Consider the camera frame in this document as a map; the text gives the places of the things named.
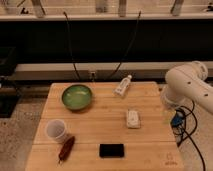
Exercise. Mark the green bowl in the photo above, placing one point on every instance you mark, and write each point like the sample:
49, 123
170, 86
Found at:
77, 97

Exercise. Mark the black bin at left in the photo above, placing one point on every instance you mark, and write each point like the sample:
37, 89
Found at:
8, 64

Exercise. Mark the black eraser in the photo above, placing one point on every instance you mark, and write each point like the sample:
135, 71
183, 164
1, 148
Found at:
111, 150

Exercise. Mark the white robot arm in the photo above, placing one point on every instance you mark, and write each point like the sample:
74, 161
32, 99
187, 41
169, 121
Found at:
188, 81

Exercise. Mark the clear plastic cup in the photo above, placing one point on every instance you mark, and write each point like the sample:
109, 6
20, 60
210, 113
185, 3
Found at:
56, 130

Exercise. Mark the brown sausage toy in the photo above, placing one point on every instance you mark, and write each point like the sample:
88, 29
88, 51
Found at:
66, 149

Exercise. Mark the blue box on floor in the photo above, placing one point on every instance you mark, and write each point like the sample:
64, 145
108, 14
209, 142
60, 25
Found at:
177, 119

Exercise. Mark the white plastic bottle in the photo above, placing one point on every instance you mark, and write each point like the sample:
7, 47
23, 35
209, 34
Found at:
123, 86

